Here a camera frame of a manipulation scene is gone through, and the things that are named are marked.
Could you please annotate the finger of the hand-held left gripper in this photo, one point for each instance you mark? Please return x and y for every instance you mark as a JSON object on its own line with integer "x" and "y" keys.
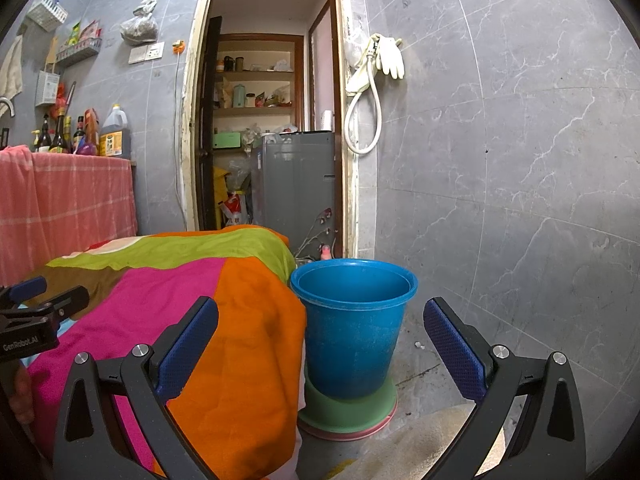
{"x": 27, "y": 290}
{"x": 67, "y": 302}

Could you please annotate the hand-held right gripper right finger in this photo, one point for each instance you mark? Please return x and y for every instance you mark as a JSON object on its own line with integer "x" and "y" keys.
{"x": 455, "y": 350}

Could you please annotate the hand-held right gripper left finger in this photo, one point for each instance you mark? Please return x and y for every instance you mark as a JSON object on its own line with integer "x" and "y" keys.
{"x": 185, "y": 345}

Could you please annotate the blue plastic bucket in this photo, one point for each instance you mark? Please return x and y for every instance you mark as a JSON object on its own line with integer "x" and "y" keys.
{"x": 350, "y": 345}

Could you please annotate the person's left hand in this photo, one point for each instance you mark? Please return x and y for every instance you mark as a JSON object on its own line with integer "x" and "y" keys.
{"x": 22, "y": 395}

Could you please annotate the colourful striped blanket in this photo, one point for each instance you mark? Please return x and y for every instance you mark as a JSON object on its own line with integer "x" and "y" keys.
{"x": 240, "y": 350}

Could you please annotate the pink plaid cloth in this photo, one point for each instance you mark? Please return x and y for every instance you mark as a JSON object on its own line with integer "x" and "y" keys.
{"x": 70, "y": 205}

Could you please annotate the pink plastic basin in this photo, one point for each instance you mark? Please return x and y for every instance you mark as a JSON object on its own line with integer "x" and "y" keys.
{"x": 345, "y": 436}

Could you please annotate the red and white bag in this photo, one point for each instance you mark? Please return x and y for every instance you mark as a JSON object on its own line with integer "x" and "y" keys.
{"x": 234, "y": 210}

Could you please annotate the dark glass bottle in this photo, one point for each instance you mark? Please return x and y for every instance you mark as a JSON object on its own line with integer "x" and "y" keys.
{"x": 43, "y": 141}

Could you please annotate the purple plastic bag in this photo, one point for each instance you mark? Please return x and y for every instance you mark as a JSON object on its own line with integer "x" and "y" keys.
{"x": 87, "y": 150}

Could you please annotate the small black box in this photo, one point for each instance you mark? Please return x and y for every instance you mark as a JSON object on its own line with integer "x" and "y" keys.
{"x": 4, "y": 139}

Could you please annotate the pink bottle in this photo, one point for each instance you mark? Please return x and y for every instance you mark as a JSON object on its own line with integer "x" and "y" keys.
{"x": 326, "y": 252}

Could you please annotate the yellow bag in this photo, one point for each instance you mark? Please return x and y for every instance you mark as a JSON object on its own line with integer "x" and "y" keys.
{"x": 221, "y": 185}

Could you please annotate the dark wooden door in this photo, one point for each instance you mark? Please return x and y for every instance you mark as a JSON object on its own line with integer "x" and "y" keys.
{"x": 206, "y": 175}

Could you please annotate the large oil jug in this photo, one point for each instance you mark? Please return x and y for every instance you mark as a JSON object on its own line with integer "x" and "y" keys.
{"x": 115, "y": 137}

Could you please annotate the grey washing machine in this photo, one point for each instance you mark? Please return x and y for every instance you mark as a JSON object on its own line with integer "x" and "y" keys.
{"x": 295, "y": 195}

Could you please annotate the metal faucet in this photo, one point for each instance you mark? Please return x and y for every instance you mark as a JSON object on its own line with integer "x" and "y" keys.
{"x": 7, "y": 105}

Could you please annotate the red hanging bag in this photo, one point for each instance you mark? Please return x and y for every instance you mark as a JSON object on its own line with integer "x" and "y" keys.
{"x": 60, "y": 100}

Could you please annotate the green box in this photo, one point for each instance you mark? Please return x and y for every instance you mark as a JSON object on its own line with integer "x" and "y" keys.
{"x": 226, "y": 141}

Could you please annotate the white hanging towel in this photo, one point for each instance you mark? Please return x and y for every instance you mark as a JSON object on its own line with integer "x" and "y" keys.
{"x": 11, "y": 72}

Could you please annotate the wooden cutting board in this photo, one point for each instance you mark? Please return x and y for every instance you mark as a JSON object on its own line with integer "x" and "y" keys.
{"x": 52, "y": 57}

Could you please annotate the green canister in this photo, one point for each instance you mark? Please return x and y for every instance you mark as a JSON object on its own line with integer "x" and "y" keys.
{"x": 239, "y": 96}

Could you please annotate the white paper roll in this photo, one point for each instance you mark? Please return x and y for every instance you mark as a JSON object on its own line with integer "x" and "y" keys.
{"x": 327, "y": 121}

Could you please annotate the row of seasoning packets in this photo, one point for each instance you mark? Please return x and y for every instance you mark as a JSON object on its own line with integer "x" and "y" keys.
{"x": 84, "y": 32}

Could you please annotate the wooden shelf unit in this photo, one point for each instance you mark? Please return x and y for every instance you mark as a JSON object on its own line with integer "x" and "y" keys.
{"x": 257, "y": 75}

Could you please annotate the clear bag of dried goods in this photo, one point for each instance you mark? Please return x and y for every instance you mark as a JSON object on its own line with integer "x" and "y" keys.
{"x": 140, "y": 27}

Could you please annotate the white rubber gloves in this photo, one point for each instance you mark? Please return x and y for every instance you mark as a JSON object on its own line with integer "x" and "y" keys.
{"x": 392, "y": 57}

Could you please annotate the clear hanging plastic bag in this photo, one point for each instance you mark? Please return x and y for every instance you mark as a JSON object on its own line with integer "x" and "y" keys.
{"x": 354, "y": 47}

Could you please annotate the white rectangular wall basket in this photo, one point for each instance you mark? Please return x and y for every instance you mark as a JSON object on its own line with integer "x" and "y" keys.
{"x": 47, "y": 89}

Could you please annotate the wooden door frame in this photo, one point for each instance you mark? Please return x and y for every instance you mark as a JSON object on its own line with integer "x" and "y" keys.
{"x": 189, "y": 120}

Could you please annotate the grey wall shelf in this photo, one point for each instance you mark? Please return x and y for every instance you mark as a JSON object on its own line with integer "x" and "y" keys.
{"x": 80, "y": 52}

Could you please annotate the white wall socket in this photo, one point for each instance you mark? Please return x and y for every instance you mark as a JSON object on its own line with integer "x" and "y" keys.
{"x": 147, "y": 53}

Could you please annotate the white slotted wall basket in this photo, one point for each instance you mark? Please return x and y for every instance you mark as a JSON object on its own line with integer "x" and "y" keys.
{"x": 46, "y": 14}

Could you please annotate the orange wall hook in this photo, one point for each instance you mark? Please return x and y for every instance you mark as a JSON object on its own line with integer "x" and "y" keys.
{"x": 178, "y": 46}

